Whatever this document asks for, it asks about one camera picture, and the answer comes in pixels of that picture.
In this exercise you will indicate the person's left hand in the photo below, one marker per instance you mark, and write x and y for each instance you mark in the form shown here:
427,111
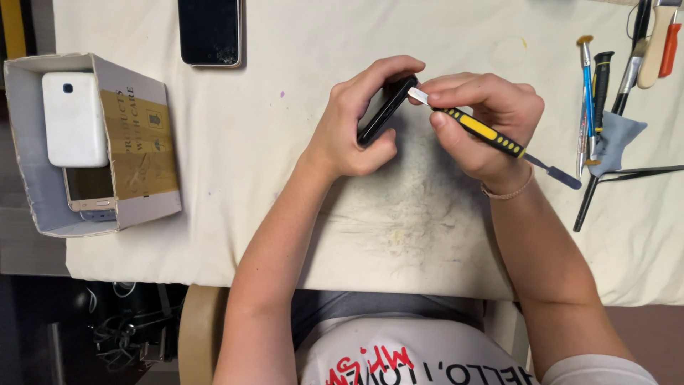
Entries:
336,133

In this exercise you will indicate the grey cleaning cloth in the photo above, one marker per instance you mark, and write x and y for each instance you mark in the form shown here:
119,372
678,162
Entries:
617,139

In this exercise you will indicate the cream stained table cloth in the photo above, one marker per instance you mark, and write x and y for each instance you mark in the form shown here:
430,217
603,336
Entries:
320,224

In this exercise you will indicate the person's white printed shirt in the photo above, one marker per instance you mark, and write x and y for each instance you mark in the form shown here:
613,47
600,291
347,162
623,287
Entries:
406,358

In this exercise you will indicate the wooden chair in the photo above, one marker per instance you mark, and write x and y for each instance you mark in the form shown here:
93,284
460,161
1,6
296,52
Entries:
200,337

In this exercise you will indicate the silver metal pen tool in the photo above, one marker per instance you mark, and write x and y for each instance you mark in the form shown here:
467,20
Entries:
581,144

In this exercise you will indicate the yellow black metal pry tool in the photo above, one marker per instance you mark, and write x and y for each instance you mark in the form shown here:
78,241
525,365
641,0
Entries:
483,131

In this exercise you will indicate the open cardboard box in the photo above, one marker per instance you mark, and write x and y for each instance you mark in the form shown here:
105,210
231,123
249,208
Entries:
141,139

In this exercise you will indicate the black yellow grip screwdriver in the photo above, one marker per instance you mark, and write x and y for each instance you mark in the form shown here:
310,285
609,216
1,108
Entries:
602,80

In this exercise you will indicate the black brush with silver ferrule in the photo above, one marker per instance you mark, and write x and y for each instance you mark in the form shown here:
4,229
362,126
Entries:
630,72

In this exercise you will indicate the black thin tool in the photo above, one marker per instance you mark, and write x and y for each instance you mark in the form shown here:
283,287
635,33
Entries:
643,21

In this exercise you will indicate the white smartphone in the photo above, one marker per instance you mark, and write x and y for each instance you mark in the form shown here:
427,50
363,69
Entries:
75,120

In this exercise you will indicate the silver blue smartphone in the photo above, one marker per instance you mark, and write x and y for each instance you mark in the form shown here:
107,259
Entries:
99,215

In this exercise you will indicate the black tweezers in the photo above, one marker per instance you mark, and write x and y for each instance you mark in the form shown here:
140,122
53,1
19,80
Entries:
649,172

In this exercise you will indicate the person's right hand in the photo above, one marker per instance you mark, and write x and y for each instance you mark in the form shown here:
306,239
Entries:
497,115

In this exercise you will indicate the black cracked smartphone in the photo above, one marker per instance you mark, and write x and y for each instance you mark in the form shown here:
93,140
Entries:
209,29

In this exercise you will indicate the gold smartphone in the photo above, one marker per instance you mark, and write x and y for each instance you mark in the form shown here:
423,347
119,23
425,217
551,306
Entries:
88,187

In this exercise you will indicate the blue screwdriver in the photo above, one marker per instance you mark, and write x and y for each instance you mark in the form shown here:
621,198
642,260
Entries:
588,91

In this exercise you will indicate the yellow post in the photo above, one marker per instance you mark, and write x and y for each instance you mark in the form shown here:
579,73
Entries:
13,26

